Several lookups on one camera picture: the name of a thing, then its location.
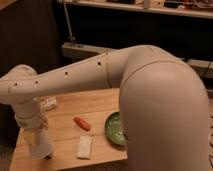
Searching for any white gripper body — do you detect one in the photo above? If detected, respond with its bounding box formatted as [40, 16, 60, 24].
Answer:
[12, 99, 48, 130]

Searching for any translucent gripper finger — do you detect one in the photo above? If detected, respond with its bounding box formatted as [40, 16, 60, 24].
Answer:
[23, 130, 38, 147]

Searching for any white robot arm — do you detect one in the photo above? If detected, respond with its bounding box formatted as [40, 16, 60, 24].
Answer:
[0, 45, 210, 171]

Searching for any orange carrot toy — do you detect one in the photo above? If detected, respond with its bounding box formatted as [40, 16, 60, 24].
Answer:
[74, 117, 91, 131]

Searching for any green bowl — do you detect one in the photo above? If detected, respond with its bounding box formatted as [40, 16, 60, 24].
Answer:
[105, 112, 125, 146]

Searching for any metal stand pole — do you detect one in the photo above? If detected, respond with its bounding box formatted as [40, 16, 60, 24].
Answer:
[62, 0, 75, 46]

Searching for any wooden shelf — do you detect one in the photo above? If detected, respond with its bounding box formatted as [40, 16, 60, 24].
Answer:
[57, 0, 213, 19]

